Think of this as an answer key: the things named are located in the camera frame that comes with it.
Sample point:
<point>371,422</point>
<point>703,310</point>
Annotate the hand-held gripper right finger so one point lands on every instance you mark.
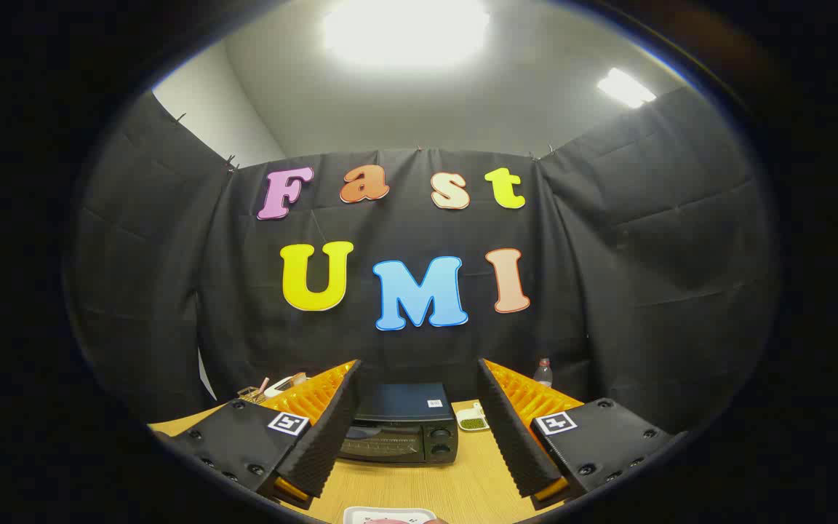
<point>510,437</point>

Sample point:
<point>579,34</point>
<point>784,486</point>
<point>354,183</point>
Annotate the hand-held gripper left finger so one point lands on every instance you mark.
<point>332,437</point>

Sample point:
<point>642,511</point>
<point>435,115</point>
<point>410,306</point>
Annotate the white square plate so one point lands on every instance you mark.
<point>361,514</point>

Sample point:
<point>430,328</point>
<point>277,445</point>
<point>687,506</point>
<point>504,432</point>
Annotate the black toaster oven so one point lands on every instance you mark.
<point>408,404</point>

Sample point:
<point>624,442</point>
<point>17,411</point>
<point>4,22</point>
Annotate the pink round food slice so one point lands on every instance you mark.
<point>386,521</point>

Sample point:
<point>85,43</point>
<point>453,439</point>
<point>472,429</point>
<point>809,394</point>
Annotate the white bread toaster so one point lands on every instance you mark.
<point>281,384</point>

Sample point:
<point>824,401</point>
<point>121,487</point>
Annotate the white divided bean dish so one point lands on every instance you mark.
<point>472,423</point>

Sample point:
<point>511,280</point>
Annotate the clear plastic water bottle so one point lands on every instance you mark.
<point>543,375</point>

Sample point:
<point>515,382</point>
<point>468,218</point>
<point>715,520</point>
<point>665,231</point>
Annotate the black backdrop cloth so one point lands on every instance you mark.
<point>404,349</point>

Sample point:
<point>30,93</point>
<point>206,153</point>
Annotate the small ceiling light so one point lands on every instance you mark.
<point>624,89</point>

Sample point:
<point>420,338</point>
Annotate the large ceiling light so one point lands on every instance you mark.
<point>404,33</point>

